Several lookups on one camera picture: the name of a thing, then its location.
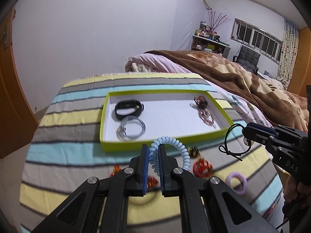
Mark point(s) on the green shallow box tray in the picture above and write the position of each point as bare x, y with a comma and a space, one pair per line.
169, 113

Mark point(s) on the black chair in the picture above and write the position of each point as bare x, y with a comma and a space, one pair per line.
248, 59

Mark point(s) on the barred window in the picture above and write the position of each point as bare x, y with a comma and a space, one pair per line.
257, 39

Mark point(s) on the black fitness band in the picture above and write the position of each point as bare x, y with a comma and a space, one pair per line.
136, 106

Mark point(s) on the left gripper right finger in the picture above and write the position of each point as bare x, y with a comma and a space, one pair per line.
169, 180

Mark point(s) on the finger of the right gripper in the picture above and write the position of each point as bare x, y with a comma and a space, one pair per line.
258, 133

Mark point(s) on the purple flower branches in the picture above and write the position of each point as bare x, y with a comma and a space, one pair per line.
216, 19

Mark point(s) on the brown plush blanket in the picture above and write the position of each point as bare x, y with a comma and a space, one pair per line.
279, 106

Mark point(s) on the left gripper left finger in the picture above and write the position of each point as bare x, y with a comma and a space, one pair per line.
137, 185

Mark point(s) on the floral curtain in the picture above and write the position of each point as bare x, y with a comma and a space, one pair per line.
289, 51

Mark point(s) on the black cord bracelet green bead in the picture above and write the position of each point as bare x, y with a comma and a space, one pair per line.
234, 144

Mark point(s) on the cluttered shelf unit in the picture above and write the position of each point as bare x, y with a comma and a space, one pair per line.
205, 40

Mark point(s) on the orange wooden door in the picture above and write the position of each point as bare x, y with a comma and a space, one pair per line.
18, 123

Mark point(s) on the silver wire bangle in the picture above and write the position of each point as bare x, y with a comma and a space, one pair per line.
130, 128

